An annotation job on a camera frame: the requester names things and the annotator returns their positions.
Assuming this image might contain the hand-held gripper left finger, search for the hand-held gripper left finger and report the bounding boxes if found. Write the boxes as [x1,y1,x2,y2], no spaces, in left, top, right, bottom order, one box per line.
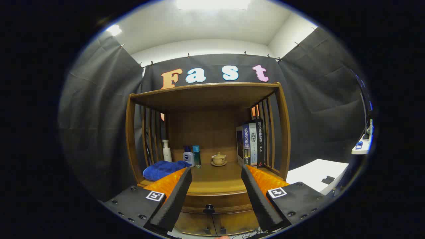
[103,167,193,234]

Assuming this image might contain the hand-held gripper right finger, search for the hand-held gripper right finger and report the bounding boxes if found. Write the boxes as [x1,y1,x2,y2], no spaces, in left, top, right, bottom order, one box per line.
[241,164,327,233]

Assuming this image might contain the wooden drawer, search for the wooden drawer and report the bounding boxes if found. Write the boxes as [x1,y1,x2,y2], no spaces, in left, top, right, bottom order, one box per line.
[181,192,256,214]

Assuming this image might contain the wooden cabinet door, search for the wooden cabinet door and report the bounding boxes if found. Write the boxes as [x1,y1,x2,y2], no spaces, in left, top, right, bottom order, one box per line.
[174,212,214,237]
[212,211,261,236]

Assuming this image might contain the wooden countertop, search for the wooden countertop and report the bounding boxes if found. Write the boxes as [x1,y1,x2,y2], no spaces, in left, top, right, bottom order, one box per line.
[138,161,288,196]

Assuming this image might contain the wooden cabinet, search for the wooden cabinet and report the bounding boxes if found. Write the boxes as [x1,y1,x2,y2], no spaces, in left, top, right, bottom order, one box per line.
[126,82,291,237]

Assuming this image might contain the blue folded towel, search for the blue folded towel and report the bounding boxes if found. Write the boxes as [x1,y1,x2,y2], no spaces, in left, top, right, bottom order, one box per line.
[143,160,191,181]

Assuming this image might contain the white bottle with blue cap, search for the white bottle with blue cap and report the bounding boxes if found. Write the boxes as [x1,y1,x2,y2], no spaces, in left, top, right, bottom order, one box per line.
[183,146,195,167]

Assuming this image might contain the teal slim bottle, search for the teal slim bottle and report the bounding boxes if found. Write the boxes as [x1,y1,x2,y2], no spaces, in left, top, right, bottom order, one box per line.
[193,145,202,168]

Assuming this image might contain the white pump bottle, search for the white pump bottle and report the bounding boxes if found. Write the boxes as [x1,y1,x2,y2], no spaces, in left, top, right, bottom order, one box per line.
[162,139,172,163]

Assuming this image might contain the white side table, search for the white side table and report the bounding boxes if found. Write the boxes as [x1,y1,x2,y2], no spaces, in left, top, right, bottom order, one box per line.
[286,159,350,196]

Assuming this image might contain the light grey spine book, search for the light grey spine book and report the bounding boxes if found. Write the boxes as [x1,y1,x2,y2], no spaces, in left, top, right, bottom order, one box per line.
[248,123,258,166]

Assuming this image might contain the blue spine book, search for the blue spine book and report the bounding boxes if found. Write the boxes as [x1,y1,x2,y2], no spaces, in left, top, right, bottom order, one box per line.
[236,124,251,166]

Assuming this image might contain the beige lidded teacup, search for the beige lidded teacup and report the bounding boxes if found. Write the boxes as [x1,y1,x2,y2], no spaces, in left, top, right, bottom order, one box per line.
[211,152,228,167]

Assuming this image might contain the black spine book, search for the black spine book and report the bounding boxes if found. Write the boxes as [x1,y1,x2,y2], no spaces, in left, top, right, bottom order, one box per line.
[255,119,266,169]

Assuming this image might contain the white desk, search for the white desk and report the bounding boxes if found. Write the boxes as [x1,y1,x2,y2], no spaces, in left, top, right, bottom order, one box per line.
[351,128,374,155]

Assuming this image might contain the dark computer monitor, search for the dark computer monitor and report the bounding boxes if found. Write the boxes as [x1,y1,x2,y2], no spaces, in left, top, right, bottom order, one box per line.
[350,69,375,140]

